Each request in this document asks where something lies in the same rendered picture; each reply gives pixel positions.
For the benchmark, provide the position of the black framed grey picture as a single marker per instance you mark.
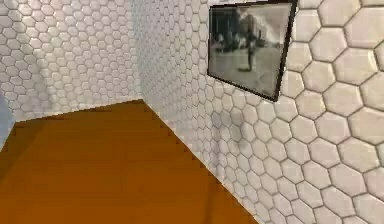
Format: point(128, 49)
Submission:
point(248, 46)

